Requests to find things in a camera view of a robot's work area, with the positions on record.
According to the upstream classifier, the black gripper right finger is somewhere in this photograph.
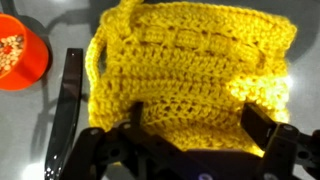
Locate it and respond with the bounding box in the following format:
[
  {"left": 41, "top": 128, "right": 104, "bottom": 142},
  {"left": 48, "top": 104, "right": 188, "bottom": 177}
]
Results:
[{"left": 240, "top": 103, "right": 320, "bottom": 180}]

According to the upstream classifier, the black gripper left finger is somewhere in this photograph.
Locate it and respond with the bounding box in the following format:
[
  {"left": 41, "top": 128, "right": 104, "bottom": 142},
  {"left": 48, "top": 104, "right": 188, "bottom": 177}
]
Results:
[{"left": 59, "top": 101, "right": 201, "bottom": 180}]

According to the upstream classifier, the yellow crocheted cloth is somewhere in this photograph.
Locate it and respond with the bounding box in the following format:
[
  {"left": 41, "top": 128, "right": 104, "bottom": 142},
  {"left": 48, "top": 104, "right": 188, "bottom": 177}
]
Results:
[{"left": 84, "top": 0, "right": 298, "bottom": 158}]

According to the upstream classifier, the orange measuring cup with beans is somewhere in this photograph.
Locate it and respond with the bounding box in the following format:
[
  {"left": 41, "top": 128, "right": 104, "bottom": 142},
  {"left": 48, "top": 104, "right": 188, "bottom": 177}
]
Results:
[{"left": 0, "top": 13, "right": 51, "bottom": 92}]

